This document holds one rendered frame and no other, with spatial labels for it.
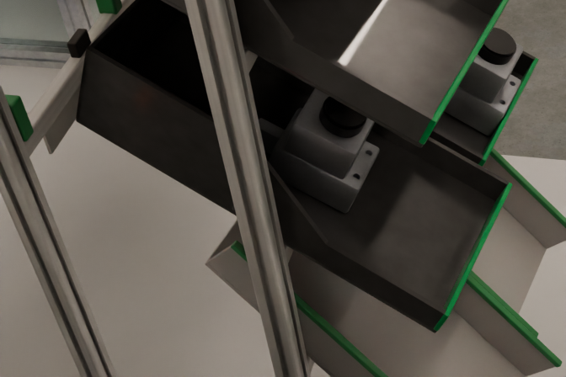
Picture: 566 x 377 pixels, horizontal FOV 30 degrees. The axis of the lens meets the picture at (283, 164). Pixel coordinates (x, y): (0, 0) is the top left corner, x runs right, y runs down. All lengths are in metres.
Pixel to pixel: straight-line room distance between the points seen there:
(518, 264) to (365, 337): 0.22
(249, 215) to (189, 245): 0.61
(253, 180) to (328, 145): 0.08
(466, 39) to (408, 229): 0.15
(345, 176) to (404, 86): 0.11
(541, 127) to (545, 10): 0.52
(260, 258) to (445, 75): 0.17
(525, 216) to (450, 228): 0.26
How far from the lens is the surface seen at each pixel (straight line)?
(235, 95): 0.58
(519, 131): 2.69
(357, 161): 0.72
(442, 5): 0.67
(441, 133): 0.79
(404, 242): 0.73
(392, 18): 0.65
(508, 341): 0.90
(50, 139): 0.77
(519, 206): 1.00
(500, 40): 0.80
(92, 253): 1.29
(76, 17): 1.54
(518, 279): 0.98
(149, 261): 1.26
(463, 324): 0.90
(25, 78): 1.62
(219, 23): 0.56
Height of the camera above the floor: 1.73
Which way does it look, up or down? 41 degrees down
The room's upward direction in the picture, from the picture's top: 11 degrees counter-clockwise
